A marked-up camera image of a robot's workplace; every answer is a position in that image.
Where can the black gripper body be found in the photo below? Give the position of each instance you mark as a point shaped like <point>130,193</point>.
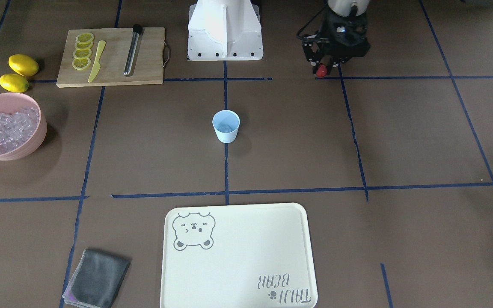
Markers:
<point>330,36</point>

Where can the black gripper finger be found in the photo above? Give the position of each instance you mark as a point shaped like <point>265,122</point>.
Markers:
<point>335,61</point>
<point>316,60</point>

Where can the red strawberry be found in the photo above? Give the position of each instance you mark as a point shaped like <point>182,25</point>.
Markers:
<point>321,71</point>

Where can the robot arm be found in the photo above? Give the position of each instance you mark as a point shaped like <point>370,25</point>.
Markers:
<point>343,8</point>

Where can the light blue plastic cup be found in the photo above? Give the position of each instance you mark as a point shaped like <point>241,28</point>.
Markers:
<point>226,124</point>

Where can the pile of clear ice cubes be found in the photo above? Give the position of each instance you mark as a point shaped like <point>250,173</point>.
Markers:
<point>16,128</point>

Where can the wooden cutting board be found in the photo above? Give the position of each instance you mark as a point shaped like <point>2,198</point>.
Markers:
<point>149,61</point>

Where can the steel muddler black tip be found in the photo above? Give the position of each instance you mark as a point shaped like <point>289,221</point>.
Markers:
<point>136,34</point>

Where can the cream bear tray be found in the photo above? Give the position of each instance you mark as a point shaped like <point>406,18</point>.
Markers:
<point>238,256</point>

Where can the yellow plastic knife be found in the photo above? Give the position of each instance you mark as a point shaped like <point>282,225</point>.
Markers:
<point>96,66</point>

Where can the lemon slice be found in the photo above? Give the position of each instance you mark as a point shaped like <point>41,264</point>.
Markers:
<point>82,54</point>
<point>81,46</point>
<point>84,38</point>
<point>81,64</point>

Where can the yellow lemon near board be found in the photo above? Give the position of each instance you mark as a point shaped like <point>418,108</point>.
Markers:
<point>23,65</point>

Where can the yellow lemon far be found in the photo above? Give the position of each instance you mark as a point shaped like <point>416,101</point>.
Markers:
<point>14,83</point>

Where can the folded grey cloth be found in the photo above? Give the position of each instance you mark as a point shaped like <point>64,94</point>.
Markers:
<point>96,280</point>

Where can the pink bowl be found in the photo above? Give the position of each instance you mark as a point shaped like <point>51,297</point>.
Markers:
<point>12,102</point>

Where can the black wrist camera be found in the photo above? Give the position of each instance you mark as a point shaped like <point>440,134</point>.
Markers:
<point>310,47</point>

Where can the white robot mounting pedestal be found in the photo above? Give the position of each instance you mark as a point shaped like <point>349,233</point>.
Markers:
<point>224,30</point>

